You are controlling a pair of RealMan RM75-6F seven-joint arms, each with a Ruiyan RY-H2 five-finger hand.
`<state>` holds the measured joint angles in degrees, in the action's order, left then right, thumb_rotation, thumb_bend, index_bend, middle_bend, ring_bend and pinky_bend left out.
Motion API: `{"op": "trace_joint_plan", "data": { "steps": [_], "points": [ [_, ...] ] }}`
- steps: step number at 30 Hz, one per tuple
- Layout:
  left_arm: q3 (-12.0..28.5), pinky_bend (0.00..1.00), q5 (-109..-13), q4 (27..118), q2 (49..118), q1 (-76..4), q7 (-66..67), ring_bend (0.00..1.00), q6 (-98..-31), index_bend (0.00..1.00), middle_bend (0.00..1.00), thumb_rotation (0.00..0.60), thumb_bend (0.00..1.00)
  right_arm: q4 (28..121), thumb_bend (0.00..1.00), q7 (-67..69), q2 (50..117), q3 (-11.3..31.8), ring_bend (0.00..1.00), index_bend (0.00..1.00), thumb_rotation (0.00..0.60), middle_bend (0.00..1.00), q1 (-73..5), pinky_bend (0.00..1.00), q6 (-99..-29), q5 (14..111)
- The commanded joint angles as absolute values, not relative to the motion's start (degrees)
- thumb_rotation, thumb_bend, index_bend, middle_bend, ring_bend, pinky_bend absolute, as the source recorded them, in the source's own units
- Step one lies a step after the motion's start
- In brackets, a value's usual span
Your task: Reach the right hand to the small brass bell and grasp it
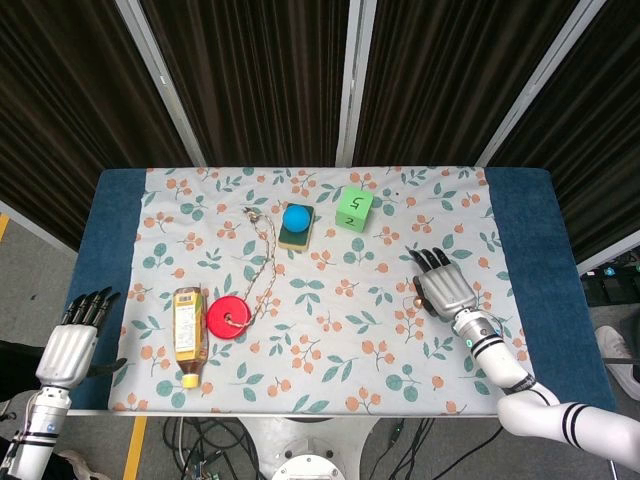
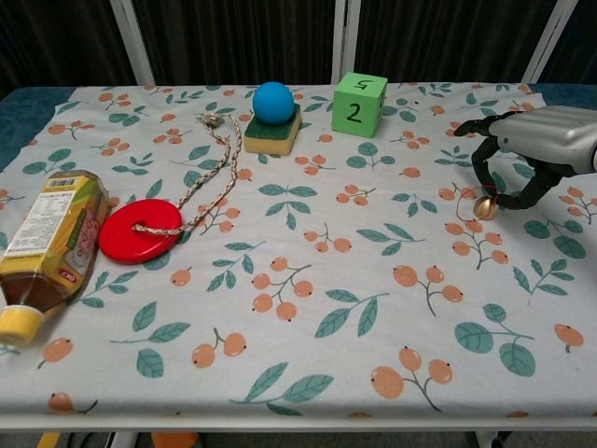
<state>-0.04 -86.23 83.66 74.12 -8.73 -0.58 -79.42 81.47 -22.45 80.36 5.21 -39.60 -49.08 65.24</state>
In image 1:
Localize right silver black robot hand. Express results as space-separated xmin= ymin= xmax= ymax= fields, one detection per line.
xmin=408 ymin=246 xmax=478 ymax=321

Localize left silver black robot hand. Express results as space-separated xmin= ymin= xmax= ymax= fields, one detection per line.
xmin=34 ymin=286 xmax=129 ymax=391

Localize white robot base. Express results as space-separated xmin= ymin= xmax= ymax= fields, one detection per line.
xmin=238 ymin=415 xmax=382 ymax=480

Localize blue table mat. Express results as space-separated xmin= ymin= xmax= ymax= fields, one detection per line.
xmin=63 ymin=167 xmax=617 ymax=416

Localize black white sneaker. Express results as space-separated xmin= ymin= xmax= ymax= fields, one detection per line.
xmin=52 ymin=448 xmax=104 ymax=480

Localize green numbered foam cube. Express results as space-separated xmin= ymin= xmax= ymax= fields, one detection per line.
xmin=334 ymin=185 xmax=375 ymax=234

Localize amber tea bottle yellow cap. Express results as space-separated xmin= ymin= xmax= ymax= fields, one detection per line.
xmin=172 ymin=286 xmax=208 ymax=390

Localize floral patterned tablecloth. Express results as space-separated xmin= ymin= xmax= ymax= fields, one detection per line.
xmin=108 ymin=166 xmax=533 ymax=415

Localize green yellow sponge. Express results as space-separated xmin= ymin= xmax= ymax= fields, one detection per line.
xmin=277 ymin=202 xmax=316 ymax=251

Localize red disc with hole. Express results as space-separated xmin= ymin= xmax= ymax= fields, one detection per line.
xmin=206 ymin=295 xmax=253 ymax=340

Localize blue ball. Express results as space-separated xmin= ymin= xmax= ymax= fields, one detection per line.
xmin=282 ymin=205 xmax=311 ymax=234

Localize dark pleated curtain screen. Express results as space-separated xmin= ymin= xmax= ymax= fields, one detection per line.
xmin=0 ymin=0 xmax=640 ymax=264

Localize black floor cables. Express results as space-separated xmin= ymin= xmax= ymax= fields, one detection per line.
xmin=162 ymin=415 xmax=501 ymax=480

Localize braided beige rope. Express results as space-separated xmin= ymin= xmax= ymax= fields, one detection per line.
xmin=241 ymin=207 xmax=279 ymax=329

